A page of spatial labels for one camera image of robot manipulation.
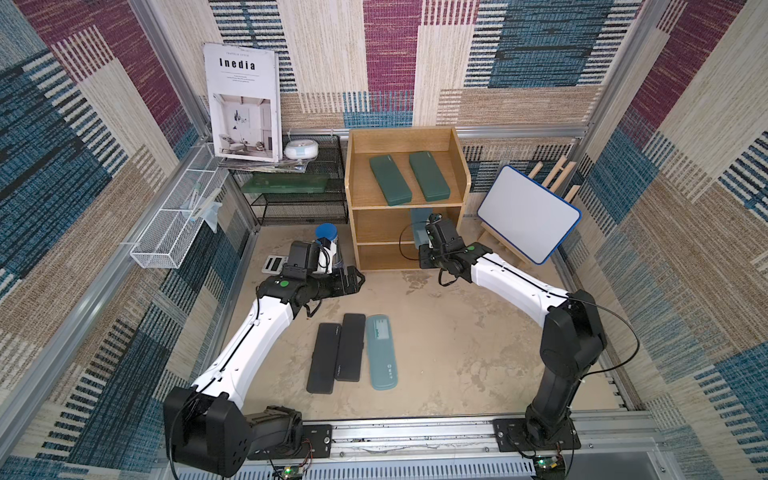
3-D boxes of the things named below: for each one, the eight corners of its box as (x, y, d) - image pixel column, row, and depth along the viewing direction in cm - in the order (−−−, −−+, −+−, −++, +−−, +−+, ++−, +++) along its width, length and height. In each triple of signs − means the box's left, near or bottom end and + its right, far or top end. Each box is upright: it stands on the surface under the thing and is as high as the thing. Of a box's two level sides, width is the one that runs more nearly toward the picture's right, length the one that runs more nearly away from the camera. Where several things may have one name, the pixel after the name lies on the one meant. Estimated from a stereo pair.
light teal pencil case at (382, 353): (371, 392, 83) (370, 390, 81) (366, 318, 97) (366, 315, 96) (400, 389, 84) (400, 387, 82) (391, 316, 98) (391, 313, 96)
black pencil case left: (307, 394, 83) (305, 391, 81) (318, 327, 95) (316, 323, 93) (334, 394, 83) (332, 391, 80) (341, 327, 95) (340, 323, 93)
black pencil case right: (335, 381, 85) (334, 378, 83) (342, 317, 97) (341, 313, 95) (362, 381, 85) (362, 378, 83) (366, 317, 97) (365, 313, 95)
